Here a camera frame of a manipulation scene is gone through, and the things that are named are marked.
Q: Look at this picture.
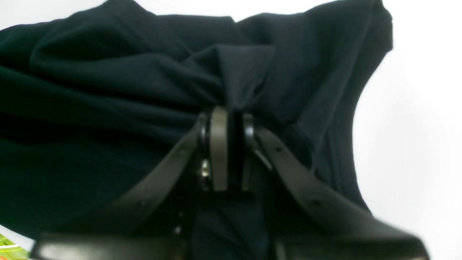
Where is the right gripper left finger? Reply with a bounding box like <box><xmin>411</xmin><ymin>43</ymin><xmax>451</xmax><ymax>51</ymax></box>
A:
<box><xmin>30</xmin><ymin>106</ymin><xmax>229</xmax><ymax>260</ymax></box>

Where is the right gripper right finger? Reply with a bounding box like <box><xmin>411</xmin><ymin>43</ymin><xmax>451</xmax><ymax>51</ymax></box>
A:
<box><xmin>242</xmin><ymin>114</ymin><xmax>429</xmax><ymax>260</ymax></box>

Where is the black T-shirt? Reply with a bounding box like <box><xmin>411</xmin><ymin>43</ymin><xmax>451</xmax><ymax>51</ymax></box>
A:
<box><xmin>0</xmin><ymin>0</ymin><xmax>393</xmax><ymax>260</ymax></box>

